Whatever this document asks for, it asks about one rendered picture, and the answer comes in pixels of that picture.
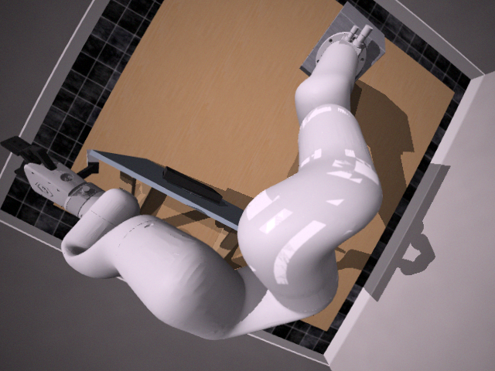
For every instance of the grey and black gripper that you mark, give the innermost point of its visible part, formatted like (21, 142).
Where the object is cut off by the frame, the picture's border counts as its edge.
(52, 179)

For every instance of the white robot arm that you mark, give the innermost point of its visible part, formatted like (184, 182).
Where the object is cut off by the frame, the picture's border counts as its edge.
(287, 234)

